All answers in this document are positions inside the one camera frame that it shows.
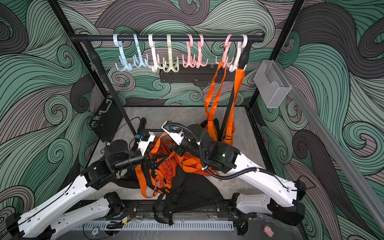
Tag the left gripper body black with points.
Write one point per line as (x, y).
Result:
(150, 159)

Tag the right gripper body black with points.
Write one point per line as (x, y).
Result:
(181, 149)

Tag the red orange black backpack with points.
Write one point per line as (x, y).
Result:
(162, 174)

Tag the orange tote bag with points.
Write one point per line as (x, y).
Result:
(187, 162)

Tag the orange fanny pack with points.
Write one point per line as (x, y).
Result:
(228, 136)

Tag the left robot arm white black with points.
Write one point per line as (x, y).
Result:
(53, 218)

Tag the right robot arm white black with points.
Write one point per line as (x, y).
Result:
(280, 198)

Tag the pale green hook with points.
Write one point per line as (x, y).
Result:
(169, 66)

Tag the pink hook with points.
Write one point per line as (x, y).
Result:
(199, 62)
(190, 62)
(224, 62)

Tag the white hook left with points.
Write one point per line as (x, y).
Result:
(156, 58)

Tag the white hook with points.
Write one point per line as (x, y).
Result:
(240, 46)
(156, 58)

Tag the light blue hook inner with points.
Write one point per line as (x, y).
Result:
(139, 61)

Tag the light blue hook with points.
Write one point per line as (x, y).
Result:
(139, 61)
(125, 65)

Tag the white hook right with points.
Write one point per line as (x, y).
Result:
(240, 46)

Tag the light blue hook outer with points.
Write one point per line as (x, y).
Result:
(125, 65)

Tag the pink small object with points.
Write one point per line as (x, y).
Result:
(268, 231)

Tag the black clothes rack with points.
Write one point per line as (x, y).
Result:
(96, 60)

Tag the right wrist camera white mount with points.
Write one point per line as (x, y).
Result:
(176, 132)

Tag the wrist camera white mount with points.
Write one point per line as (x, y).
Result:
(144, 141)
(176, 132)

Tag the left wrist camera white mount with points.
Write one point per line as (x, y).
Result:
(144, 141)

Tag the black box on wall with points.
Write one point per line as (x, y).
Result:
(106, 120)

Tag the black perforated wall bracket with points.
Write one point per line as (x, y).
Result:
(189, 75)

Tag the white slotted cable duct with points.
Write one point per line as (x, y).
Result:
(198, 225)

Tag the clear mesh wall bin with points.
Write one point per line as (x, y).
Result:
(273, 83)

